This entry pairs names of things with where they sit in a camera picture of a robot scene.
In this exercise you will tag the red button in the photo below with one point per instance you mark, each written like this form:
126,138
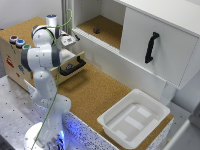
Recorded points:
13,38

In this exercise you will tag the wooden drawer box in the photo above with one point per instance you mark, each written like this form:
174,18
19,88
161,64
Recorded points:
13,71

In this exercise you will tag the blue button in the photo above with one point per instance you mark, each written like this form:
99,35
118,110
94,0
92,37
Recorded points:
20,42

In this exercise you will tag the wooden drawer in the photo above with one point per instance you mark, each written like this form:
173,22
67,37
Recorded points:
71,60

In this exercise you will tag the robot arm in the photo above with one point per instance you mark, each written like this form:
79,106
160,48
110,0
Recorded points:
41,60

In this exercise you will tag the white plastic box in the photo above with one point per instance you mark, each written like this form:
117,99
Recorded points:
133,121

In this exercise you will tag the purple block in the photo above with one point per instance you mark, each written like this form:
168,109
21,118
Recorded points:
96,30

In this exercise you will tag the white sliding door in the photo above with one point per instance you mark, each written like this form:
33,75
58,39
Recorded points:
166,43

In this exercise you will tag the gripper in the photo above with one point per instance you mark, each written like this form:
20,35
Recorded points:
67,41

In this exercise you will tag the green button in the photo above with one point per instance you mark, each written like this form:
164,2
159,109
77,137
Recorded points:
26,47

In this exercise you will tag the white cabinet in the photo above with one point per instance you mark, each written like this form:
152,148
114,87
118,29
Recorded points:
100,55

